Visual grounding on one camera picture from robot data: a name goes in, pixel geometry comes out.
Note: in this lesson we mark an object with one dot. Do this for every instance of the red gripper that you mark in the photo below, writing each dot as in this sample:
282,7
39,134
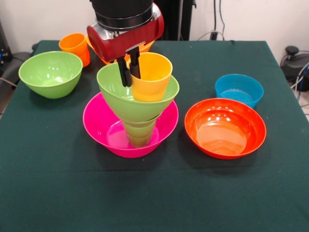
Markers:
128,44

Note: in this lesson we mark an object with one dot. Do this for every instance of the yellow plastic cup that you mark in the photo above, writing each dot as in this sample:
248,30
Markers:
152,87

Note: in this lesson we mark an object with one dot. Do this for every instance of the large green plastic bowl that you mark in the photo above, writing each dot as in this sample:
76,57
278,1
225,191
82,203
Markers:
113,94
48,72

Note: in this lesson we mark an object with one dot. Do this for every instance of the small green plastic bowl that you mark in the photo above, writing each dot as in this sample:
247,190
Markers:
152,119

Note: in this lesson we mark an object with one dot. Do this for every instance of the green plastic cup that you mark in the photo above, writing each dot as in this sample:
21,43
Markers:
140,135

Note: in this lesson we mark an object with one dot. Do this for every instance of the pink plastic bowl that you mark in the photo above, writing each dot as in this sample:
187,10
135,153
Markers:
96,128

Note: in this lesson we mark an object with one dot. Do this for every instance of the black computer tower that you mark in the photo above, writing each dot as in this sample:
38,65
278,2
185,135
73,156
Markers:
4,48

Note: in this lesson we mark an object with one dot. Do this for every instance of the large orange plastic bowl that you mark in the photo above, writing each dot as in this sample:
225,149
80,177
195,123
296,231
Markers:
147,47

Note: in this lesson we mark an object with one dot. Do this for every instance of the orange plastic cup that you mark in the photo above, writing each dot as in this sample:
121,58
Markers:
72,43

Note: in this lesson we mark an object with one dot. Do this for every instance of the blue plastic bowl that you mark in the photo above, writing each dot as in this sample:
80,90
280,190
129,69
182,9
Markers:
239,96

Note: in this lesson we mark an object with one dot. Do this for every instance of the red plastic bowl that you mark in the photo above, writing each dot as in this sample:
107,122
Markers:
224,130

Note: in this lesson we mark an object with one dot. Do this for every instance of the dark grey floor case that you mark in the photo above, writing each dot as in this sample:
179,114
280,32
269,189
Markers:
14,67

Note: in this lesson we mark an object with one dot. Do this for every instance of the dark green table cloth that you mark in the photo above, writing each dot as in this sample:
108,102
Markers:
154,193

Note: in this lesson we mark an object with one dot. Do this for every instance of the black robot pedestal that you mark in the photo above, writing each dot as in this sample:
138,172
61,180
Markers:
173,19

